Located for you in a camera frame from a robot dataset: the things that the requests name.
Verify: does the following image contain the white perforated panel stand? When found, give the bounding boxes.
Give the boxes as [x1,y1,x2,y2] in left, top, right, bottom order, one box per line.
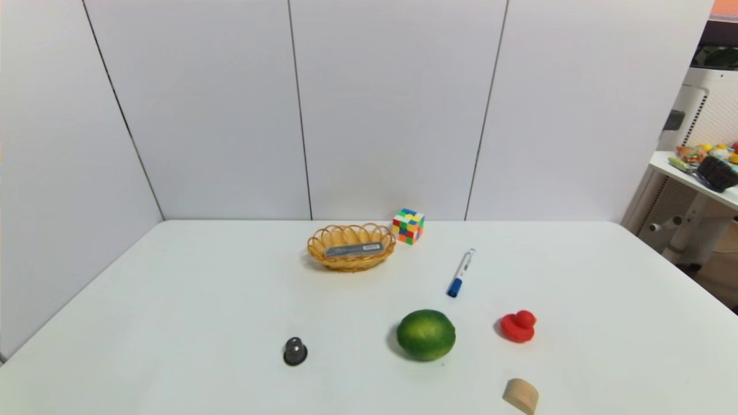
[659,66,738,153]

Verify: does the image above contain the dark woven basket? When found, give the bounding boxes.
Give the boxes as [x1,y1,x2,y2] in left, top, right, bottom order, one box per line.
[696,156,738,193]

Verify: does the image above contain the black round knob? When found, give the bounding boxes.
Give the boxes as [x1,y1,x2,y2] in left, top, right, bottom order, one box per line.
[283,337,308,367]

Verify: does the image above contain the grey rectangular box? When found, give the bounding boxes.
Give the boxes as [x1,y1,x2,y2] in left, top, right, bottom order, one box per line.
[325,242,385,258]

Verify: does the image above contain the green lime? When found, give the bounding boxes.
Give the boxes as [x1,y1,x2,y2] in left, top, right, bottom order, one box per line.
[396,309,457,362]

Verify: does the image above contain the yellow woven basket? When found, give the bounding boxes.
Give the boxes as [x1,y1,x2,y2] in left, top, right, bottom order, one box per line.
[307,223,397,273]

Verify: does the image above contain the red rubber duck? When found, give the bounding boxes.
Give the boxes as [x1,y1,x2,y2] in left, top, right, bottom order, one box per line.
[499,310,537,344]

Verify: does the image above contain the white side table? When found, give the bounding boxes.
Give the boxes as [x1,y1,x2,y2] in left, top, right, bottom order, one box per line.
[623,151,738,266]

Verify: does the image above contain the blue and white marker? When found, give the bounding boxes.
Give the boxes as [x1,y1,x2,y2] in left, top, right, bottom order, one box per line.
[447,248,477,299]

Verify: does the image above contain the colourful snack packs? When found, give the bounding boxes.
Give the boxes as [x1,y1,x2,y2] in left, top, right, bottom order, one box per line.
[676,142,738,166]

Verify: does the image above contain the curved wooden block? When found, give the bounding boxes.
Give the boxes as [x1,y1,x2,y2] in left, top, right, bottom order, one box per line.
[502,378,540,415]

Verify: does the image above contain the multicoloured puzzle cube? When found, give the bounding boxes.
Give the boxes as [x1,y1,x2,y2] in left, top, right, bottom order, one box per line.
[393,208,426,246]

